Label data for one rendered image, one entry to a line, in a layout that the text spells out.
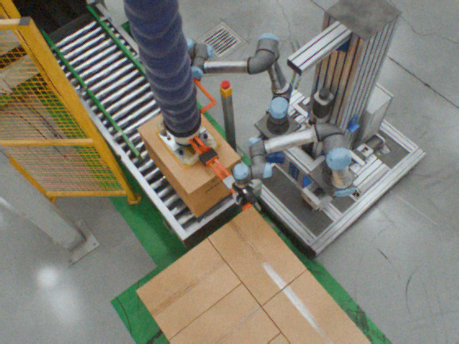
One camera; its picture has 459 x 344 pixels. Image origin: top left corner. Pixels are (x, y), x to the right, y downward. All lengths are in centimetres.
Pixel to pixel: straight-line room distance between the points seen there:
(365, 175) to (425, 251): 117
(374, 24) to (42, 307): 315
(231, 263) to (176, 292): 42
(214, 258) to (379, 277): 135
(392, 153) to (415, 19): 174
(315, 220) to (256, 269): 73
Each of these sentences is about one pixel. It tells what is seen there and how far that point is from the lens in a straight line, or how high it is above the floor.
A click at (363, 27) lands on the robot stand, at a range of 228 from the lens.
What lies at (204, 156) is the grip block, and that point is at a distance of 277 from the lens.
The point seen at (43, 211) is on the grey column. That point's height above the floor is 76.
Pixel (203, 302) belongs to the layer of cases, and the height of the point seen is 54.
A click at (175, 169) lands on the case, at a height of 109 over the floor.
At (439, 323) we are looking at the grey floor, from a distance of 393.
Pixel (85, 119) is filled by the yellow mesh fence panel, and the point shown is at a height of 131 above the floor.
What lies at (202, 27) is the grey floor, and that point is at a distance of 507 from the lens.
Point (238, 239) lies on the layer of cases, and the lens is 327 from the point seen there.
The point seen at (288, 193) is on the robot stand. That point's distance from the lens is 377.
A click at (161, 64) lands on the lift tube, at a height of 197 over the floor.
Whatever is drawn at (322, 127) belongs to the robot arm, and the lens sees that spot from 237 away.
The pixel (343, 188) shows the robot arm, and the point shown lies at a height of 127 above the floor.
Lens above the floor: 366
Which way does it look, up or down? 64 degrees down
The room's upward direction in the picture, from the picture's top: 8 degrees counter-clockwise
